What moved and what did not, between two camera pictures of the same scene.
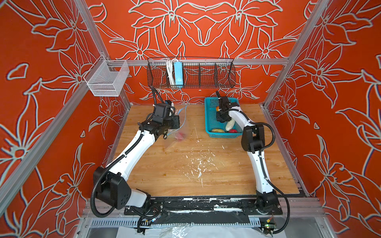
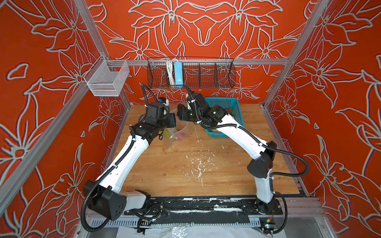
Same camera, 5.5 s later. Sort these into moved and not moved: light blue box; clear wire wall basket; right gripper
Moved: right gripper
Not moved: light blue box; clear wire wall basket
